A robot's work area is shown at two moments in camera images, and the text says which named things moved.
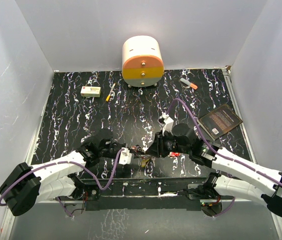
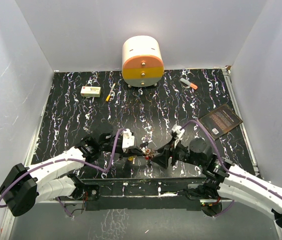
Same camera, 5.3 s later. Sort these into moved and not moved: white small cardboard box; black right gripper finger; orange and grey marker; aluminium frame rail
Moved: black right gripper finger
Not moved: white small cardboard box; aluminium frame rail; orange and grey marker
